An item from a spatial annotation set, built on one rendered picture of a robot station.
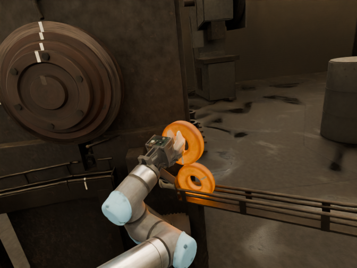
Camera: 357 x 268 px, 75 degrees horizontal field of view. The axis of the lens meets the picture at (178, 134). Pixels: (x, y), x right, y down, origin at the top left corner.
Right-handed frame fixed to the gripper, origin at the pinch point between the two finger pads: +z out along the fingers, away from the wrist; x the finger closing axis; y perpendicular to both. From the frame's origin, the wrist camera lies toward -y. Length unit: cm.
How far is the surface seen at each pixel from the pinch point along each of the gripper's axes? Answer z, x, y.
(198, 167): 2.3, -2.3, -15.4
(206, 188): -0.3, -5.5, -23.5
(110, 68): 6.7, 29.4, 23.1
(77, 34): 5, 37, 37
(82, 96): -7.4, 32.5, 18.7
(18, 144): -20, 78, -1
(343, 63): 229, -52, -65
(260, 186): 90, -1, -119
